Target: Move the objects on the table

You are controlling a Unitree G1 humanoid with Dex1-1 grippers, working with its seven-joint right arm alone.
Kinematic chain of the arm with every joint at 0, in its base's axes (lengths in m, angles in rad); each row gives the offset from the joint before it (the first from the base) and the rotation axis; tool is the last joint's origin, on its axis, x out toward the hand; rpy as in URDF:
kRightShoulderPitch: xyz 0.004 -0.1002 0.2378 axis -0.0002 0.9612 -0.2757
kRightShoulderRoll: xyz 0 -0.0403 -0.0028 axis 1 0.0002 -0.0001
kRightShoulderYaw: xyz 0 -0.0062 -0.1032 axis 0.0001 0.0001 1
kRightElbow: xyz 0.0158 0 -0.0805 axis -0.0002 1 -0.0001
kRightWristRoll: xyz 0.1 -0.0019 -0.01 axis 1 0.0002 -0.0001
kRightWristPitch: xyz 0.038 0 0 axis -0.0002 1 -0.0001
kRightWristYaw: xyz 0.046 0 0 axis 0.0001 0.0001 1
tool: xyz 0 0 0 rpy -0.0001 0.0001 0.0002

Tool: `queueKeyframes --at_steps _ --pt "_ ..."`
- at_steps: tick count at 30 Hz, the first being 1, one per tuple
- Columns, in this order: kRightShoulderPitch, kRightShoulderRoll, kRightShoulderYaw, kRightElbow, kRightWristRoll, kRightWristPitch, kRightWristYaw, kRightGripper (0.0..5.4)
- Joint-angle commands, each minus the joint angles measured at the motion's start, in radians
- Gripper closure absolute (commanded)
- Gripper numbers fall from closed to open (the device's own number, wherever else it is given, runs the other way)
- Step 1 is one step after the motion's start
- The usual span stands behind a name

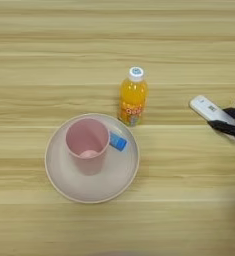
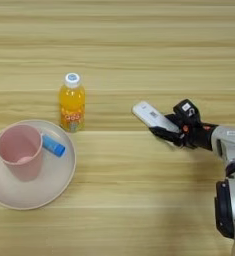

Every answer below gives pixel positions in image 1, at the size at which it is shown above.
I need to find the pink plastic cup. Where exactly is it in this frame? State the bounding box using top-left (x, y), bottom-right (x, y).
top-left (64, 117), bottom-right (111, 177)

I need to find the blue glue stick tube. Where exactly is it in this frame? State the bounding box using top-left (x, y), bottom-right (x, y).
top-left (108, 130), bottom-right (129, 153)

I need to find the orange juice bottle white cap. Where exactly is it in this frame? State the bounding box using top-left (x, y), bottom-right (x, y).
top-left (117, 66), bottom-right (150, 127)

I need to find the beige round plate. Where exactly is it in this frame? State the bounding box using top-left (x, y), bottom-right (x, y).
top-left (44, 112), bottom-right (141, 204)

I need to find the white rectangular device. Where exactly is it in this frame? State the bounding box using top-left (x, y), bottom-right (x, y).
top-left (189, 94), bottom-right (235, 135)

